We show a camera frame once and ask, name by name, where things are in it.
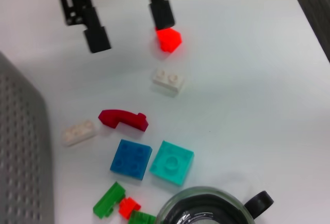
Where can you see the small green building brick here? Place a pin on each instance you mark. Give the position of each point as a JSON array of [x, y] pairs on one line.
[[143, 218]]

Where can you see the bright red slope brick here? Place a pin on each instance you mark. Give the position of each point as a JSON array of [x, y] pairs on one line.
[[168, 39]]

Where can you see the glass teacup black sleeve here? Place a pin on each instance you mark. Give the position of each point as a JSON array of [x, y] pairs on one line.
[[201, 203]]

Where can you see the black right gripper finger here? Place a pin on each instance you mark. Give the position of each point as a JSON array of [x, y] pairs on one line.
[[162, 15], [95, 38]]

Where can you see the teal square building plate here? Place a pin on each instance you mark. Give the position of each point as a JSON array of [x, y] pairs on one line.
[[171, 166]]

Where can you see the long green building brick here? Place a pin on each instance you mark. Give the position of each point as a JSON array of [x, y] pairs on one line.
[[108, 200]]

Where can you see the white two-stud building brick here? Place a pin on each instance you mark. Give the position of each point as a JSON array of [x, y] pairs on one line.
[[167, 80]]

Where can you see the dark red curved brick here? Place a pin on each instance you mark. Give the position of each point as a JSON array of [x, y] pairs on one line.
[[123, 119]]

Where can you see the blue square building plate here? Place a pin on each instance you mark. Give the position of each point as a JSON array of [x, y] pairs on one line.
[[130, 159]]

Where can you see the small red building brick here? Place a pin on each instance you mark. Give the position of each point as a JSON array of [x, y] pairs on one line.
[[129, 206]]

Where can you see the grey-green perforated storage bin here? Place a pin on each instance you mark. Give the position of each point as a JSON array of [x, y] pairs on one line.
[[20, 144]]

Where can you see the cream long building brick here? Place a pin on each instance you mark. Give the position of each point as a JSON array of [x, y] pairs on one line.
[[78, 132]]

